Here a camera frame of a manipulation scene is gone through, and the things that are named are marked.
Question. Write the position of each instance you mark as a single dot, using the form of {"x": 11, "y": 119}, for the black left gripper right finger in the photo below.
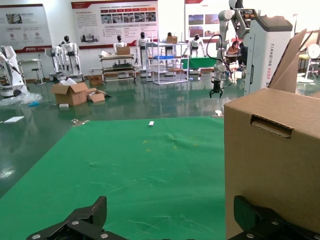
{"x": 260, "y": 222}

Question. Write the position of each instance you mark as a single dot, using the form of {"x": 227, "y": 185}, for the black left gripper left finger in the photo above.
{"x": 82, "y": 222}

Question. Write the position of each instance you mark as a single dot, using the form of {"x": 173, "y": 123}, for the white distant robot arm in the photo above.
{"x": 222, "y": 30}

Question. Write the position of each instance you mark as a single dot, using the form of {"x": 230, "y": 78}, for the brown cardboard mailer box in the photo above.
{"x": 262, "y": 162}

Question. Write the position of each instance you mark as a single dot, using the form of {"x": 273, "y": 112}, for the large open cardboard box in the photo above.
{"x": 71, "y": 96}

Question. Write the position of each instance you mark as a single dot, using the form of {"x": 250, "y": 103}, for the small open cardboard box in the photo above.
{"x": 96, "y": 96}

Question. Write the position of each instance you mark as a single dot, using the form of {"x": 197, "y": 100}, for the closed cardboard box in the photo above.
{"x": 123, "y": 50}

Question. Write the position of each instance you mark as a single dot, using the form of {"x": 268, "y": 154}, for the green table cloth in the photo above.
{"x": 125, "y": 175}

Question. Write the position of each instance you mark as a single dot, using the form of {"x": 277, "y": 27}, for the white foam board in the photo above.
{"x": 13, "y": 119}

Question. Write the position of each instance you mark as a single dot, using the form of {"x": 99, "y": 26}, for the clear plastic wrap pile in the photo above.
{"x": 22, "y": 97}

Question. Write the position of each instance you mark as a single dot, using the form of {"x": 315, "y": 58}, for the small distant black gripper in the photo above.
{"x": 216, "y": 88}

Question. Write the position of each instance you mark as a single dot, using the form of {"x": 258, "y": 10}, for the metal shelf cart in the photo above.
{"x": 117, "y": 68}

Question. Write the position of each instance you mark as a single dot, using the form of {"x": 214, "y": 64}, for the white wheeled robot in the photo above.
{"x": 10, "y": 75}

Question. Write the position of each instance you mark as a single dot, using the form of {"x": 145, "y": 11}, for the green covered table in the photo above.
{"x": 200, "y": 62}

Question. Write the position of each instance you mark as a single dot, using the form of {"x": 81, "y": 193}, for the white Tianqing robot tower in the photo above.
{"x": 265, "y": 50}

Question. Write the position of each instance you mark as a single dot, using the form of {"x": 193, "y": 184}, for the seated person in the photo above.
{"x": 233, "y": 51}

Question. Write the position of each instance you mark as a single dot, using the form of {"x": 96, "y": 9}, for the white standing fan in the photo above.
{"x": 313, "y": 52}

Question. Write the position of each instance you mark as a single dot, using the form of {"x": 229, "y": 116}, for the blue tray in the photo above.
{"x": 162, "y": 57}

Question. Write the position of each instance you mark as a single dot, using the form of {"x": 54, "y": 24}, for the white frame shelf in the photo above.
{"x": 170, "y": 75}

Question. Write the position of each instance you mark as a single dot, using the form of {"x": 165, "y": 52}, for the wide wall info board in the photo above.
{"x": 115, "y": 22}

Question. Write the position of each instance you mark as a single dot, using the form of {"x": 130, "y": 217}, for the wall info board red trim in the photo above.
{"x": 25, "y": 27}

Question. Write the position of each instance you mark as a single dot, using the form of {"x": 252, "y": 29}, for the wall photo board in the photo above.
{"x": 200, "y": 20}

